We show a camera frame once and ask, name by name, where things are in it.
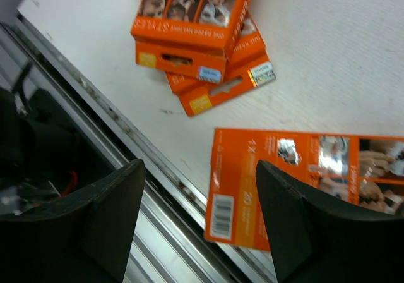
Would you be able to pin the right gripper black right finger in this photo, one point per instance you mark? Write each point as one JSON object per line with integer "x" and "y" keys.
{"x": 315, "y": 237}

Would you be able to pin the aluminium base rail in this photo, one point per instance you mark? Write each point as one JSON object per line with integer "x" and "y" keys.
{"x": 160, "y": 217}

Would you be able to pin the orange razor pack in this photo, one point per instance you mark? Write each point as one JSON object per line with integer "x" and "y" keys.
{"x": 248, "y": 68}
{"x": 249, "y": 169}
{"x": 182, "y": 36}

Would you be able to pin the orange razor pack front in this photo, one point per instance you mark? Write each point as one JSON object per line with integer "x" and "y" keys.
{"x": 249, "y": 169}

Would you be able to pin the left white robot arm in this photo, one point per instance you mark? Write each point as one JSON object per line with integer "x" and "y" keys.
{"x": 44, "y": 154}

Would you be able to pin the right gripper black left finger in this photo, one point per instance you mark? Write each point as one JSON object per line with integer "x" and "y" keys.
{"x": 85, "y": 236}

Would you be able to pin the orange razor pack top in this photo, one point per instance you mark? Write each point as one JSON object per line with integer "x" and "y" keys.
{"x": 182, "y": 36}

